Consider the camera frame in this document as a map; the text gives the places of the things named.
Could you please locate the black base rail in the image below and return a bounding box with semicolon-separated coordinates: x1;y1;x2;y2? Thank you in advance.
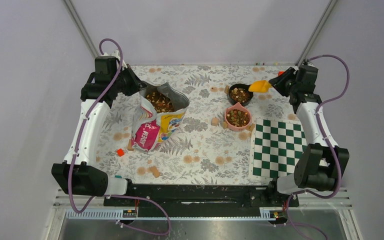
103;183;288;218

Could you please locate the wooden block front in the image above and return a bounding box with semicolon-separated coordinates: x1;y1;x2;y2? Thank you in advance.
149;166;161;178

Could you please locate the pink pet food bowl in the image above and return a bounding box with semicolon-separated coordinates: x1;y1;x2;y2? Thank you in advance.
224;102;252;132

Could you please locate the black round lid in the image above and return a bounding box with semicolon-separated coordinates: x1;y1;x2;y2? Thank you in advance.
227;83;254;107

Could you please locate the pet food bag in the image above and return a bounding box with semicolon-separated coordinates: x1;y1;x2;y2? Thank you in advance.
130;82;190;152

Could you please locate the wooden cylinder near bowl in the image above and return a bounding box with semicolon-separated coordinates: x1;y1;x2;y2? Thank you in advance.
210;117;219;127

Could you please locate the wooden block left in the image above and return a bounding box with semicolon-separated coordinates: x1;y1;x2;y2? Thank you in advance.
127;140;134;151

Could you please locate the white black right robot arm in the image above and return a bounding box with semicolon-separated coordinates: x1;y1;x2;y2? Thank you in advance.
266;65;350;206

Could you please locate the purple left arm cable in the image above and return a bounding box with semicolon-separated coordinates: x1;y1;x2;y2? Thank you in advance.
67;38;172;237

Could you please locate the floral table mat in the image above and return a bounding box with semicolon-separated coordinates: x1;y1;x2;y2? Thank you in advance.
95;65;299;185

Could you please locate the small wooden block by bowl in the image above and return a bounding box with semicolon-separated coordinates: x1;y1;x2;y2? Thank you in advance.
221;121;228;129

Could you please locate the yellow plastic scoop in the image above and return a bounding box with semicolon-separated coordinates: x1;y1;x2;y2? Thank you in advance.
248;80;272;93

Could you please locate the red block at front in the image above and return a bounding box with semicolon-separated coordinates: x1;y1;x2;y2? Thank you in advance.
116;148;125;157

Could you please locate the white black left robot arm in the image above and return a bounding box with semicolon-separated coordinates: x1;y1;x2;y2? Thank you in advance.
51;50;146;206

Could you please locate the green white checkerboard mat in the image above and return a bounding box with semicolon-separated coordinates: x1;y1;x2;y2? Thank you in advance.
248;117;307;184

